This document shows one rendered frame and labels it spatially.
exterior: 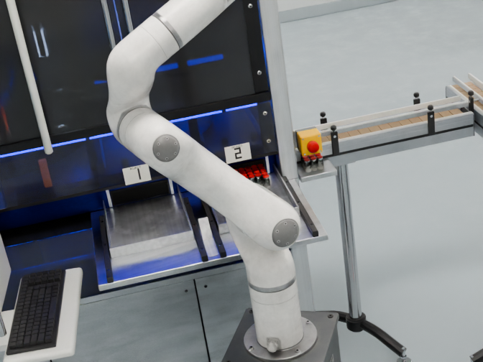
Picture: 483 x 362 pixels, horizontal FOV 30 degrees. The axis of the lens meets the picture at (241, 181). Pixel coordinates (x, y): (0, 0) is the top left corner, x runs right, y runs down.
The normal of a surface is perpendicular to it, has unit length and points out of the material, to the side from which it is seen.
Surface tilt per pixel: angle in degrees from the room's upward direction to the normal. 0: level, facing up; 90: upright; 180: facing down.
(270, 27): 90
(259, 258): 29
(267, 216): 67
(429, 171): 0
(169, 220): 0
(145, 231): 0
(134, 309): 90
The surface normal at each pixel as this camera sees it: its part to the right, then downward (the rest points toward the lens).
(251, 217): 0.04, 0.17
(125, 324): 0.20, 0.42
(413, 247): -0.14, -0.89
